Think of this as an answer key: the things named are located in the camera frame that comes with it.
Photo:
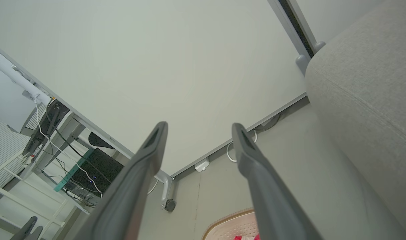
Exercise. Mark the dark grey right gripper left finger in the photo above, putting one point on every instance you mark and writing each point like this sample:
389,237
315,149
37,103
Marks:
129,196

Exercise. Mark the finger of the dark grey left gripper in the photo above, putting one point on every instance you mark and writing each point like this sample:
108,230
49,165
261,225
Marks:
35,235
24,230

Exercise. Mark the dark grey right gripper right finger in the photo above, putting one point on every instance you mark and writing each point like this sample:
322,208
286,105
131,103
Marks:
269,203

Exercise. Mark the red and white garment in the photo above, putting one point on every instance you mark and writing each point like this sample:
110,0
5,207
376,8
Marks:
237,238

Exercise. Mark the grey fabric sofa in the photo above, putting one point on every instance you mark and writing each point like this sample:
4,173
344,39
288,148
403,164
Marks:
366,83

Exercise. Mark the grey partition leg with caster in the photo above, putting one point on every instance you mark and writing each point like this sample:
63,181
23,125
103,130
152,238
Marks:
166,186

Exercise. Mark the black caster wheel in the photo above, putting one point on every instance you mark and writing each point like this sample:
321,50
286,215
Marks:
170,205

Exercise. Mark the black computer tower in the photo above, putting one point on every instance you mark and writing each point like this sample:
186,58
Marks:
99,166

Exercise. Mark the cream perforated laundry basket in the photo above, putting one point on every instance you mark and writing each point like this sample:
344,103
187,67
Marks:
229,226

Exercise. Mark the teal bar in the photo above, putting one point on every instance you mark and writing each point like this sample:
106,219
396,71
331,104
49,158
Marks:
73,170

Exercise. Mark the black office chair part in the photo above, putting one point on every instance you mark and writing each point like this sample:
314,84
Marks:
99,141

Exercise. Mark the white power adapter box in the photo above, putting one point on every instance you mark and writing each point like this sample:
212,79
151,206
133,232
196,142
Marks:
202,165

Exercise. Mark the white slatted panel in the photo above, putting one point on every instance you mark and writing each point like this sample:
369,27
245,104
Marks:
3,146

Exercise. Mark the black computer monitor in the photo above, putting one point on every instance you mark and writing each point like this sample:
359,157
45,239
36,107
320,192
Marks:
46,125

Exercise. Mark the large white partition panel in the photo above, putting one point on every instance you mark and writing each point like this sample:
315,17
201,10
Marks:
156,60

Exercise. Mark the white round pole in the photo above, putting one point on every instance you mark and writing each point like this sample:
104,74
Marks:
19,81

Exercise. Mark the narrow white partition panel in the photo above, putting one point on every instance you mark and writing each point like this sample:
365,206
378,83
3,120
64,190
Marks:
339,16

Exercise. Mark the white grey desk frame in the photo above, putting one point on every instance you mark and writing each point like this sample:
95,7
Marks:
69,128

